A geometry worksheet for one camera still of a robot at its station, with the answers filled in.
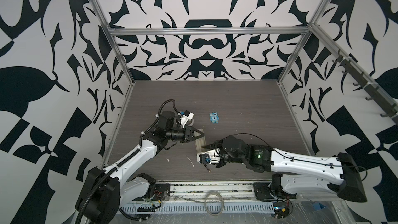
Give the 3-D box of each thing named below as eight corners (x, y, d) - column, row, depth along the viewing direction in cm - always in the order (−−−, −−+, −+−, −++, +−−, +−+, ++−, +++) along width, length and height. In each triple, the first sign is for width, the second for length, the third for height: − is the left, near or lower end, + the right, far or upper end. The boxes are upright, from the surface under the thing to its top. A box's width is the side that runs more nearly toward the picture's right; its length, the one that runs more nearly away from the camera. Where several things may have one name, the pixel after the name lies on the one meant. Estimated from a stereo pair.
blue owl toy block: (210, 123, 100) (210, 121, 98) (209, 114, 104) (209, 112, 103) (219, 123, 100) (219, 121, 98) (218, 114, 104) (218, 112, 103)
